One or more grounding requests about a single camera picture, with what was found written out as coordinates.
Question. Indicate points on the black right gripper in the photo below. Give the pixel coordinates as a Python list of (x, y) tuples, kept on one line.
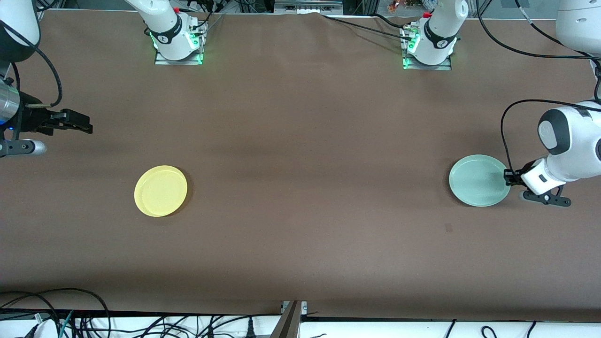
[(32, 121)]

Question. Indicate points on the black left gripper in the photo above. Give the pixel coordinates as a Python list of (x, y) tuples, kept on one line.
[(516, 177)]

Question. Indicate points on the pale green round plate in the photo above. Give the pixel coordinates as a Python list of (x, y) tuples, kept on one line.
[(474, 183)]

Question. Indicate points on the yellow round plate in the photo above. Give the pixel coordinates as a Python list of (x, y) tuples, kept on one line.
[(160, 191)]

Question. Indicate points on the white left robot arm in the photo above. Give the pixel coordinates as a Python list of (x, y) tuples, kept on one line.
[(577, 141)]

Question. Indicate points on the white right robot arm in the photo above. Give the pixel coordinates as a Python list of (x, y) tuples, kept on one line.
[(19, 19)]

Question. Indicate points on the aluminium corner profile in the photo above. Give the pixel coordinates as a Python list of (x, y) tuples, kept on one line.
[(41, 15)]

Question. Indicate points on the colourful toy clutter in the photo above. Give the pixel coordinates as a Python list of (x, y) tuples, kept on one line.
[(399, 4)]

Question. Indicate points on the brown table cover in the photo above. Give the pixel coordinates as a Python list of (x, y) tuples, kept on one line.
[(300, 234)]

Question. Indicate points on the black power plug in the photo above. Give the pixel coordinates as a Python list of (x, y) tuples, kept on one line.
[(250, 328)]

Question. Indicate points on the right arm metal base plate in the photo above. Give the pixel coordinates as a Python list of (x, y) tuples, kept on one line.
[(162, 61)]

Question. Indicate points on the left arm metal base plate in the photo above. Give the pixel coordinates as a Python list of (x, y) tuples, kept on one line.
[(446, 66)]

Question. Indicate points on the aluminium frame rail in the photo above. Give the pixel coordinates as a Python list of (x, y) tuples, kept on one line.
[(307, 5)]

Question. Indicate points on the aluminium profile bracket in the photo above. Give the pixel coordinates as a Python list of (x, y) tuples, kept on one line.
[(288, 324)]

